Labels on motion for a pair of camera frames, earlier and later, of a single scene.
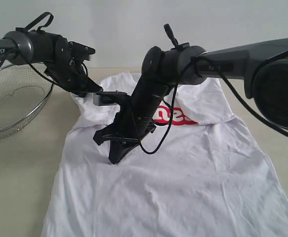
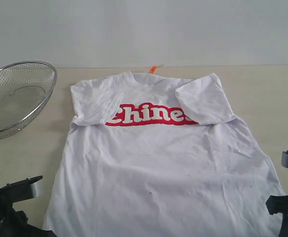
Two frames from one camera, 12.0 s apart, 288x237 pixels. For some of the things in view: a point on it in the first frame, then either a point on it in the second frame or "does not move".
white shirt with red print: [207, 178] does not move
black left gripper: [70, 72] to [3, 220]
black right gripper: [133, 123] to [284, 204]
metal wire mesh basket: [15, 94] does not move
